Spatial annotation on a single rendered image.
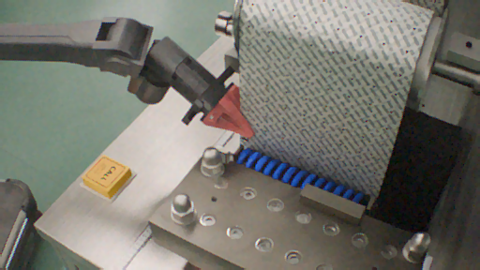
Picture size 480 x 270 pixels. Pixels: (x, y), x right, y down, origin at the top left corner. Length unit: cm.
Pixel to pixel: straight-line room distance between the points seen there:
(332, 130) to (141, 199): 39
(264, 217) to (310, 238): 7
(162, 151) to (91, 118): 152
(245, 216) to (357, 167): 18
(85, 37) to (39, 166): 162
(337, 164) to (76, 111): 197
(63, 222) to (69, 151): 145
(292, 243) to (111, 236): 34
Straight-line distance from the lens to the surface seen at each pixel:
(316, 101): 67
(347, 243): 69
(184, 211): 68
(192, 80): 74
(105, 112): 249
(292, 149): 75
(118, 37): 74
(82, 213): 91
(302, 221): 71
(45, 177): 228
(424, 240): 67
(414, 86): 61
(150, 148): 99
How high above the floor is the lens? 160
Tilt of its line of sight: 45 degrees down
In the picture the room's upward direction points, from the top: straight up
